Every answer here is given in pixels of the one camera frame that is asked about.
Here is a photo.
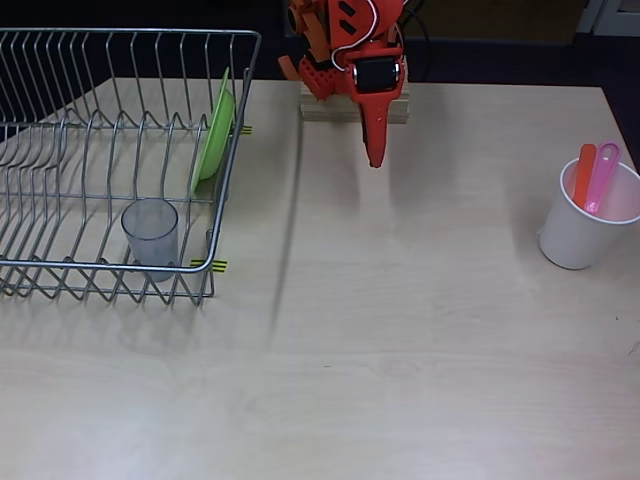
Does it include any translucent grey plastic cup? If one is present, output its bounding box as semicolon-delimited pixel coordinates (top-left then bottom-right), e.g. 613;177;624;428
121;198;180;283

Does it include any wooden base block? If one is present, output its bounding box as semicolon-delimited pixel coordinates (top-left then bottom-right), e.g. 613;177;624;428
299;54;411;124

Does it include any green plastic plate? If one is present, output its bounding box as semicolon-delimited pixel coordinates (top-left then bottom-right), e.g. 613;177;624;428
190;67;236;195

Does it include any metal wire dish rack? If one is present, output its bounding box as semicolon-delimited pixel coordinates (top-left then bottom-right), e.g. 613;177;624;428
0;28;264;307

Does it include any white paper cup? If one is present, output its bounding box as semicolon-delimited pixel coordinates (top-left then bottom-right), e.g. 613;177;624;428
538;155;640;271

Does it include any light orange table clamp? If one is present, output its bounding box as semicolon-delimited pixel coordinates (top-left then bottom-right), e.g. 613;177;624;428
278;0;331;81

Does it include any pink plastic fork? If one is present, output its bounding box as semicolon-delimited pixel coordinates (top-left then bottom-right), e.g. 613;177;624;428
584;141;624;216

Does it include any black power cable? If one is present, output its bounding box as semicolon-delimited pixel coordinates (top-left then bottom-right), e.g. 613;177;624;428
399;0;432;84

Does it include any orange plastic knife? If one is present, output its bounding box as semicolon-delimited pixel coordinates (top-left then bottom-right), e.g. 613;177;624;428
573;143;597;210

